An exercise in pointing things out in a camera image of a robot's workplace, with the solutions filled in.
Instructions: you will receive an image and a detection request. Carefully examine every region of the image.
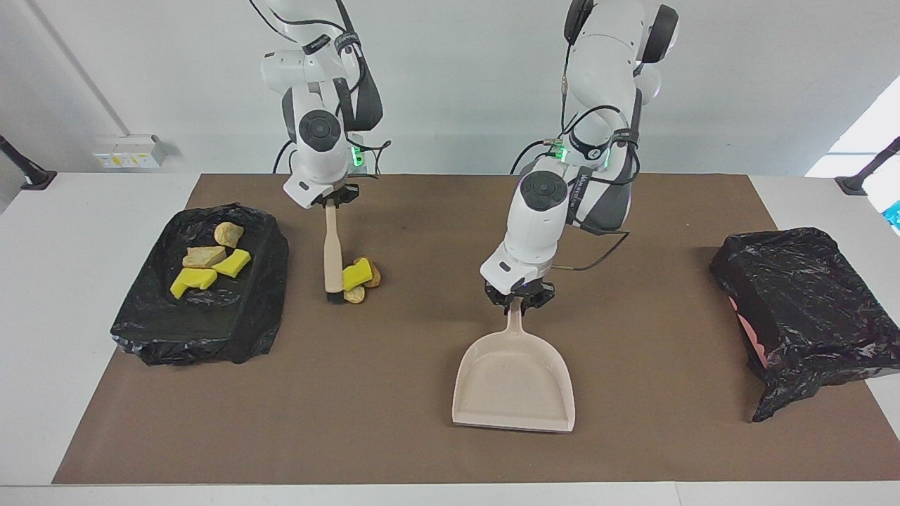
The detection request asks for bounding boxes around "beige hand brush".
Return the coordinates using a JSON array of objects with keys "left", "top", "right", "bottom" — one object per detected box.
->
[{"left": 323, "top": 204, "right": 347, "bottom": 304}]

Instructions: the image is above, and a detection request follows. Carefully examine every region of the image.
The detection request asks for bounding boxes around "beige plastic dustpan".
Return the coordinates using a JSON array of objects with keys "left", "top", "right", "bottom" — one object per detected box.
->
[{"left": 451, "top": 299, "right": 577, "bottom": 434}]

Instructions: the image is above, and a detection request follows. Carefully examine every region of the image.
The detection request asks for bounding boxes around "yellow sponge piece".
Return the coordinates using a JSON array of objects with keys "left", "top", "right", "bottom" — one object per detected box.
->
[
  {"left": 342, "top": 257, "right": 375, "bottom": 292},
  {"left": 169, "top": 267, "right": 219, "bottom": 300},
  {"left": 212, "top": 248, "right": 252, "bottom": 278}
]

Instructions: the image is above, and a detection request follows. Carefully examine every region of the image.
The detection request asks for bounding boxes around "taut black trash bag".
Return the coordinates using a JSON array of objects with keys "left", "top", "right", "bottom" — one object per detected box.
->
[{"left": 110, "top": 203, "right": 290, "bottom": 366}]

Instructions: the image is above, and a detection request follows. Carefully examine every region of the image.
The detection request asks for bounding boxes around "pink plastic bin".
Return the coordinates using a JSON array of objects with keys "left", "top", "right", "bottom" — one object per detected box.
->
[{"left": 728, "top": 295, "right": 769, "bottom": 370}]

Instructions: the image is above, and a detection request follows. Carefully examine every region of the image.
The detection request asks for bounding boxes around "loose black trash bag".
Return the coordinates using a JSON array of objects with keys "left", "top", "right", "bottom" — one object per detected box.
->
[{"left": 709, "top": 226, "right": 900, "bottom": 423}]

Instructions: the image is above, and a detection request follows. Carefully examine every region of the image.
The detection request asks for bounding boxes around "brown table mat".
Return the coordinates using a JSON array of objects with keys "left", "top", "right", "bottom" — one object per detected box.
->
[{"left": 53, "top": 174, "right": 900, "bottom": 484}]

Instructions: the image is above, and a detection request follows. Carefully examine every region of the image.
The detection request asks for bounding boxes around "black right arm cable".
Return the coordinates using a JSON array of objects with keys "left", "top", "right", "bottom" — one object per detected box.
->
[{"left": 250, "top": 0, "right": 391, "bottom": 176}]

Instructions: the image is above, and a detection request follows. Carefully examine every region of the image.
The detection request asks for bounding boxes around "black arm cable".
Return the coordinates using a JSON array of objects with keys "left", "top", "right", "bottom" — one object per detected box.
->
[
  {"left": 250, "top": 0, "right": 391, "bottom": 176},
  {"left": 510, "top": 67, "right": 641, "bottom": 273}
]

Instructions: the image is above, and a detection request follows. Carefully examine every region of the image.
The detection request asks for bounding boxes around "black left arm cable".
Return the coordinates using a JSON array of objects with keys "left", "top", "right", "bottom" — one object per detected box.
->
[{"left": 510, "top": 67, "right": 641, "bottom": 273}]

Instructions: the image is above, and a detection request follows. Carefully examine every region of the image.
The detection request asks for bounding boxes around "black left base cable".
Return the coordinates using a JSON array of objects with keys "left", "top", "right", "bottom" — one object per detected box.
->
[{"left": 510, "top": 138, "right": 563, "bottom": 175}]

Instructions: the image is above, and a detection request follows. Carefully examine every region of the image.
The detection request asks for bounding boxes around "white wall socket box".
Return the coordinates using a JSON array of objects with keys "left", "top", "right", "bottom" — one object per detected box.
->
[{"left": 92, "top": 134, "right": 167, "bottom": 169}]

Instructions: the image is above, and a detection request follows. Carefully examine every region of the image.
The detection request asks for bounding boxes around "white wall cable duct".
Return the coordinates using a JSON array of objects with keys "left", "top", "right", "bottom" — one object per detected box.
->
[{"left": 27, "top": 0, "right": 131, "bottom": 138}]

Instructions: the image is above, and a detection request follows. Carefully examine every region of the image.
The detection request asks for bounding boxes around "black camera stand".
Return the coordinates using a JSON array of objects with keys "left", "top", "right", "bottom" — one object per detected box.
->
[
  {"left": 835, "top": 136, "right": 900, "bottom": 197},
  {"left": 0, "top": 134, "right": 58, "bottom": 191}
]

